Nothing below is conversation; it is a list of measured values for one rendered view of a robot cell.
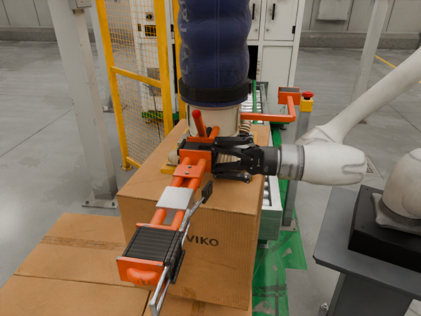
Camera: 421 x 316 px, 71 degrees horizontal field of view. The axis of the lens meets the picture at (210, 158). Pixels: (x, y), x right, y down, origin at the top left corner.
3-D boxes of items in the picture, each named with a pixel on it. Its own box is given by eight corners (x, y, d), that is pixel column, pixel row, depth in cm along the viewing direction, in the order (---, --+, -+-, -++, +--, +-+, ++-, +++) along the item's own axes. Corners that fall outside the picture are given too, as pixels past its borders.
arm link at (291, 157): (299, 187, 73) (275, 186, 74) (294, 168, 81) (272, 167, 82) (305, 155, 69) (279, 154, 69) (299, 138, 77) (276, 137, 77)
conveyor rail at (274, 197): (258, 99, 362) (259, 83, 353) (262, 99, 362) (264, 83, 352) (268, 235, 163) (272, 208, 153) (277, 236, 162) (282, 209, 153)
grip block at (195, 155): (185, 154, 85) (183, 135, 82) (218, 157, 83) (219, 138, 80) (176, 169, 78) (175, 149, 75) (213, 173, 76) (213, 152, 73)
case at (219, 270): (185, 190, 155) (181, 118, 136) (262, 200, 147) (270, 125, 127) (133, 287, 104) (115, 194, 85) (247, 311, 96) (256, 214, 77)
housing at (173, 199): (166, 202, 66) (165, 185, 63) (196, 205, 65) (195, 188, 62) (155, 223, 60) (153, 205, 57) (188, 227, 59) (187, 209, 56)
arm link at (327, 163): (302, 189, 71) (293, 176, 84) (370, 194, 69) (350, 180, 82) (306, 144, 69) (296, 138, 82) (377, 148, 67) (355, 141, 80)
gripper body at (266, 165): (280, 153, 70) (240, 151, 71) (275, 183, 74) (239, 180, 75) (277, 140, 77) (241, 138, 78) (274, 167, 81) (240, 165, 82)
